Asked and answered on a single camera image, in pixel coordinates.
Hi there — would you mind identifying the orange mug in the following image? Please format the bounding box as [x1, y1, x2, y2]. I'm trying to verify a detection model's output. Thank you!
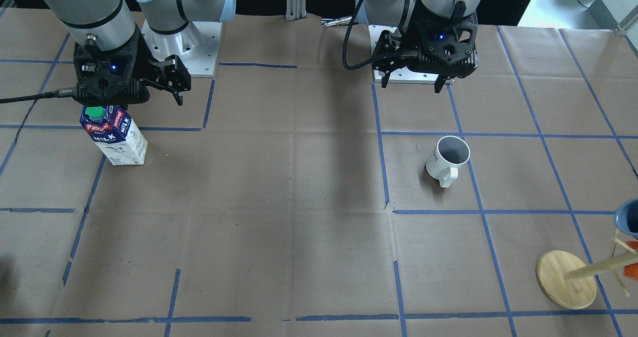
[623, 241, 638, 281]

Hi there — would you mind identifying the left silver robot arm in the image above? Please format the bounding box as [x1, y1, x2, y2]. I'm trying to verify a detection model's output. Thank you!
[342, 0, 481, 93]

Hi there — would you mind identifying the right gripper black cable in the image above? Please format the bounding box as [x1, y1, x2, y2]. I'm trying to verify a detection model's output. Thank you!
[0, 89, 76, 104]

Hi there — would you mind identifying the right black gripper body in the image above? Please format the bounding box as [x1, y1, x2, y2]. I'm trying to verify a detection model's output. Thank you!
[73, 28, 191, 107]

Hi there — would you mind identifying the Pascual milk carton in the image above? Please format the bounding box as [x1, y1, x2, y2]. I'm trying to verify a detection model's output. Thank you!
[80, 105, 148, 165]

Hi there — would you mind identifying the black braided cable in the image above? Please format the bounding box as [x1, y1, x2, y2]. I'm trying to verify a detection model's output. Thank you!
[341, 0, 384, 70]

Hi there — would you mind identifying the wooden mug tree stand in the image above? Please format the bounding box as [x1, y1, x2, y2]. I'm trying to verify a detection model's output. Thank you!
[535, 230, 638, 310]

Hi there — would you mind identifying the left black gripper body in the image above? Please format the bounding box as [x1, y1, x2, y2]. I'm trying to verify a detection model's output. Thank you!
[372, 0, 479, 78]

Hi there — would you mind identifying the white mug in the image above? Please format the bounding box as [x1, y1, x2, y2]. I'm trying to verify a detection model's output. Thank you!
[425, 136, 471, 188]

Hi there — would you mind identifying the blue mug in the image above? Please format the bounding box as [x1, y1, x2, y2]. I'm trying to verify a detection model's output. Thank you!
[614, 198, 638, 240]

